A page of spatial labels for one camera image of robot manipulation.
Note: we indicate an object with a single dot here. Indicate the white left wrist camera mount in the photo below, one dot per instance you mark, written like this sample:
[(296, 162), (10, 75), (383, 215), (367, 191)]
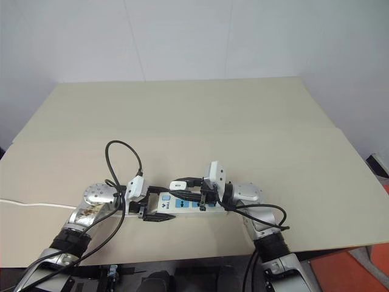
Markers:
[(136, 188)]

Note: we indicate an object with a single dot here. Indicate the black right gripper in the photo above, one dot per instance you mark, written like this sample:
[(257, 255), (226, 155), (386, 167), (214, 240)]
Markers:
[(209, 194)]

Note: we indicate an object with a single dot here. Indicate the white charger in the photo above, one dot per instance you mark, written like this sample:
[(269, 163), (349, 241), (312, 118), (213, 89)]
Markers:
[(178, 184)]

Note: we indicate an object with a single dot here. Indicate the black grey box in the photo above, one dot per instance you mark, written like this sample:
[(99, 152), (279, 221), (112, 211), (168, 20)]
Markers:
[(378, 164)]

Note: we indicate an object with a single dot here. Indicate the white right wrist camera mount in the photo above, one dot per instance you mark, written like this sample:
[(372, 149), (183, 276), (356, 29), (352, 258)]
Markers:
[(216, 174)]

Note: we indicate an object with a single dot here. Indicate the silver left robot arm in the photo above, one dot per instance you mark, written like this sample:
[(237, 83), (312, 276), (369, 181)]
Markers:
[(96, 196)]

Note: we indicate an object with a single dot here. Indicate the orange red floor mat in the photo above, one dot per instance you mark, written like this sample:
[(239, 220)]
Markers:
[(349, 267)]

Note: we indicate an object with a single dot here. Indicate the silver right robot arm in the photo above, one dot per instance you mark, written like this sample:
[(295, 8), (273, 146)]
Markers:
[(249, 193)]

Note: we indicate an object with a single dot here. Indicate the white power strip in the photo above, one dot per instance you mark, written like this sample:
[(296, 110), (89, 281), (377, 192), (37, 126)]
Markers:
[(188, 204)]

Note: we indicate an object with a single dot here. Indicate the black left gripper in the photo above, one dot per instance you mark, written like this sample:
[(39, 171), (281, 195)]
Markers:
[(135, 207)]

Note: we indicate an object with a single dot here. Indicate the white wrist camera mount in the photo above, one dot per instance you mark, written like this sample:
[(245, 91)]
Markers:
[(136, 188), (216, 174)]

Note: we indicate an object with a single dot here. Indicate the small metal bracket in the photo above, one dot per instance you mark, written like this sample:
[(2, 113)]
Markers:
[(112, 270)]

